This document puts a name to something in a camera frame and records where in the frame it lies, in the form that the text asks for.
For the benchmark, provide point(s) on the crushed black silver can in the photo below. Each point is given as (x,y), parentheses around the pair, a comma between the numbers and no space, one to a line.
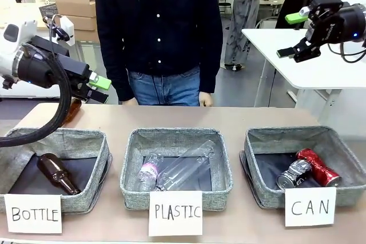
(294,174)

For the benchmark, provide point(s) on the white table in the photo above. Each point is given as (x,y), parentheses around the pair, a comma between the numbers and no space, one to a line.
(291,64)

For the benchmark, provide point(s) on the grey fabric basket labelled can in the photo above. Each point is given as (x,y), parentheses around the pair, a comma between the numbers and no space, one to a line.
(286,138)

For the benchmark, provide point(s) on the white paper sign PLASTIC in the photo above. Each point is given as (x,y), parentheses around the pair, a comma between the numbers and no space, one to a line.
(175,212)

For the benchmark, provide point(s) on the grey fabric basket labelled plastic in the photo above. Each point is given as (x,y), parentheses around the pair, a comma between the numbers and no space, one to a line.
(177,138)

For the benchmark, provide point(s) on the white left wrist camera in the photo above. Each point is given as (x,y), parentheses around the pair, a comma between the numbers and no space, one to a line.
(67,28)

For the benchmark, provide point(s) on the person in beige jacket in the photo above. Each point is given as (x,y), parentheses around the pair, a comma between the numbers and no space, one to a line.
(246,12)

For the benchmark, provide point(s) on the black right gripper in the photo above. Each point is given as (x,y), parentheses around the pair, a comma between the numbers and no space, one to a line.
(337,21)

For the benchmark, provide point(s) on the person in dark shirt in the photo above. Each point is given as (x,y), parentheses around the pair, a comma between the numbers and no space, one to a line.
(157,27)

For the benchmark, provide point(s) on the wooden top table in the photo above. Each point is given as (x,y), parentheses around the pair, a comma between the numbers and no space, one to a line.
(20,15)

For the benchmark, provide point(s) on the person's left hand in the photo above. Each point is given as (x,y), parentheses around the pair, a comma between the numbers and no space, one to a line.
(206,99)

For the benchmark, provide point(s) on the brown glass bottle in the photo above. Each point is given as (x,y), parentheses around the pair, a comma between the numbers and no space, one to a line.
(54,171)
(73,111)

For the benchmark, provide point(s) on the flat cardboard box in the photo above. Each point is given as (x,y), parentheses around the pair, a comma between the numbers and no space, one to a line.
(87,36)
(83,23)

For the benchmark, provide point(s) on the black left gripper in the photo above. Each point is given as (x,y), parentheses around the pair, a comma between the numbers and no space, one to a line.
(77,69)

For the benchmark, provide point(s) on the small plastic bottle pink label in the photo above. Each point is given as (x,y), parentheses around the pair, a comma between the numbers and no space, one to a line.
(149,171)

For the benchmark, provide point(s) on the white paper sign CAN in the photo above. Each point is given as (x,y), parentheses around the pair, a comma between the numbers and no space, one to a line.
(310,207)

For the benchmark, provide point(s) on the grey fabric basket labelled bottle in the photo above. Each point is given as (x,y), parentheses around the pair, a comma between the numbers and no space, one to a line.
(94,147)

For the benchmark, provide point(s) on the crushed red can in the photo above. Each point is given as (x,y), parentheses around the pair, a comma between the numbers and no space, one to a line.
(317,164)

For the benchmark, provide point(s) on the clear plastic cup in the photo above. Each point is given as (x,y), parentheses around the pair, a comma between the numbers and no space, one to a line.
(183,167)

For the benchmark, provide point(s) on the white paper sign BOTTLE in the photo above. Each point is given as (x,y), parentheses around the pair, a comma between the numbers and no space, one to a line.
(32,212)

